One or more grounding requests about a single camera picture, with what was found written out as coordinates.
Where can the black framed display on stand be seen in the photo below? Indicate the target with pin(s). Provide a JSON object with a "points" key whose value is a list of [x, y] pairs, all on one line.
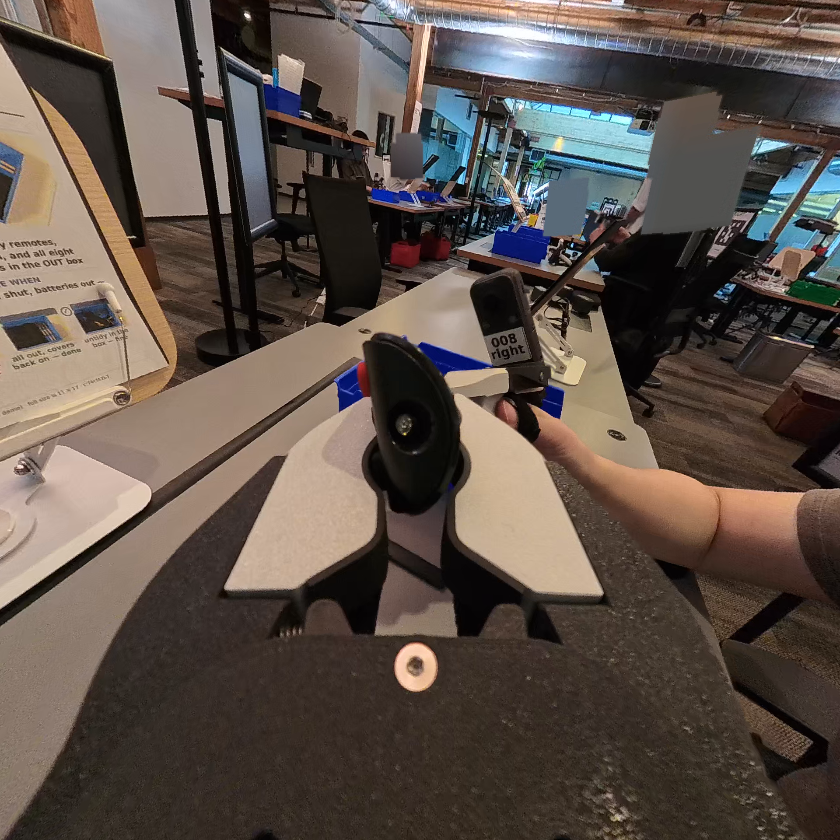
{"points": [[250, 145]]}

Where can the large silver air duct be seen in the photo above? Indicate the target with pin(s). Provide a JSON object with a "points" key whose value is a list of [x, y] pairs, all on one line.
{"points": [[630, 26]]}

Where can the white stand with black rod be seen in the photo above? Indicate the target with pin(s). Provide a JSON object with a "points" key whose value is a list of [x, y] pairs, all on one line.
{"points": [[565, 348]]}

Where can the person's right hand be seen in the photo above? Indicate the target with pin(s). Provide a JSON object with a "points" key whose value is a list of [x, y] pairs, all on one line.
{"points": [[558, 440]]}

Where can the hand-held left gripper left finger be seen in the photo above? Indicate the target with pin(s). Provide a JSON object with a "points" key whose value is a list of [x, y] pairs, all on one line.
{"points": [[309, 525]]}

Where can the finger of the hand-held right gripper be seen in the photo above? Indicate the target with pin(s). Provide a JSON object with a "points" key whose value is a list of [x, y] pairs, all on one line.
{"points": [[479, 382]]}

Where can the black remote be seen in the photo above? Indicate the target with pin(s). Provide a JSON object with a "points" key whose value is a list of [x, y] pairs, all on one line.
{"points": [[414, 420]]}

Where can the dark wall monitor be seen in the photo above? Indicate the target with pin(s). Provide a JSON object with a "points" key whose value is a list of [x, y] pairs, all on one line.
{"points": [[85, 118]]}

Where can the blue plastic bin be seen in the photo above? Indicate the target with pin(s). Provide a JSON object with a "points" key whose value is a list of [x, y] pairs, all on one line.
{"points": [[446, 357], [281, 100], [521, 244]]}

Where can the brown cardboard box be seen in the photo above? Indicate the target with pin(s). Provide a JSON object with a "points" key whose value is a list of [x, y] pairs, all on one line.
{"points": [[801, 410]]}

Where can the printed instruction poster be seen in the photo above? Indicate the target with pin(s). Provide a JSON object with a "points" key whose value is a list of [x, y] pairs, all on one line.
{"points": [[66, 289]]}

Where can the person's right forearm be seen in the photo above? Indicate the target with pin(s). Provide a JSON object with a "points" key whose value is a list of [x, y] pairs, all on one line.
{"points": [[683, 519]]}

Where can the black office chair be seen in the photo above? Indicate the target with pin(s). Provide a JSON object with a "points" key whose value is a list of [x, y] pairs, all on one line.
{"points": [[341, 243], [788, 709]]}

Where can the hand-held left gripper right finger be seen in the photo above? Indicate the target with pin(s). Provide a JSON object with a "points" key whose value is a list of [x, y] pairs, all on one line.
{"points": [[525, 525]]}

